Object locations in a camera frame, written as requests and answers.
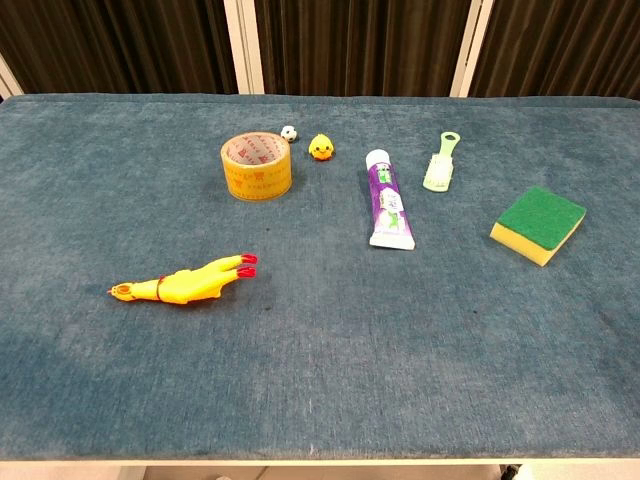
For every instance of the yellowish packing tape roll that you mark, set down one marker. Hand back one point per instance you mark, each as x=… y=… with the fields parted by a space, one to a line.
x=257 y=179

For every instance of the yellow rubber chicken toy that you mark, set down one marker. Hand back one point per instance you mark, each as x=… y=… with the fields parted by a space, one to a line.
x=192 y=283

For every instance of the purple white toothpaste tube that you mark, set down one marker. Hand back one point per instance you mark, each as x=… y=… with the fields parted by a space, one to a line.
x=390 y=205

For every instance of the small soccer ball toy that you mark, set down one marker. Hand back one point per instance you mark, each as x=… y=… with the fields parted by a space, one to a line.
x=289 y=133

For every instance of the light green small brush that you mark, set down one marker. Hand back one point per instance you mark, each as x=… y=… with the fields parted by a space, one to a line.
x=439 y=168

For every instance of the blue velvet table cloth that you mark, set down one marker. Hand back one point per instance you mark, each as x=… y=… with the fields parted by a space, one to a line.
x=320 y=350

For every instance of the yellow sponge with green scourer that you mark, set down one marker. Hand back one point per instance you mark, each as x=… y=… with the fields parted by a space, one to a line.
x=542 y=220

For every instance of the dark pleated curtain panel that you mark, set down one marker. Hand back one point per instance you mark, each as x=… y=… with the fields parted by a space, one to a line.
x=562 y=50
x=120 y=45
x=362 y=47

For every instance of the small yellow chick toy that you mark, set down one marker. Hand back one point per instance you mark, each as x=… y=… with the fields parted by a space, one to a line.
x=321 y=148

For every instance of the white partition frame post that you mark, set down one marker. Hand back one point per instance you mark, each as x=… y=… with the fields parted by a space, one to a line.
x=244 y=45
x=8 y=82
x=470 y=47

